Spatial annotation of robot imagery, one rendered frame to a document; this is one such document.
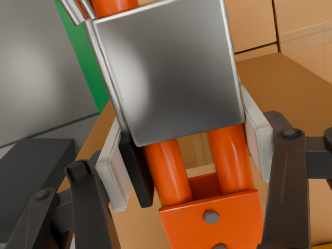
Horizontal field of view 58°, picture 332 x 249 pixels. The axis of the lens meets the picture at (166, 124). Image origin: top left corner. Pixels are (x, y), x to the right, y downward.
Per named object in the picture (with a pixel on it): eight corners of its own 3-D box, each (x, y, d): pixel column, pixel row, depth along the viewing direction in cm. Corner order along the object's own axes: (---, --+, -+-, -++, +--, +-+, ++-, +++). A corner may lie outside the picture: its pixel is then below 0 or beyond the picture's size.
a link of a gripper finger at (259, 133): (256, 130, 13) (273, 127, 13) (230, 84, 20) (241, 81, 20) (264, 184, 15) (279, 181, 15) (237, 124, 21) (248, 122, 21)
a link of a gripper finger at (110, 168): (127, 211, 15) (113, 214, 16) (139, 146, 22) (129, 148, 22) (108, 163, 14) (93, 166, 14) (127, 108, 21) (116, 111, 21)
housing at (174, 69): (236, 95, 20) (253, 122, 16) (138, 119, 21) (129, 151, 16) (216, -19, 17) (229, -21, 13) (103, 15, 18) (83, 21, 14)
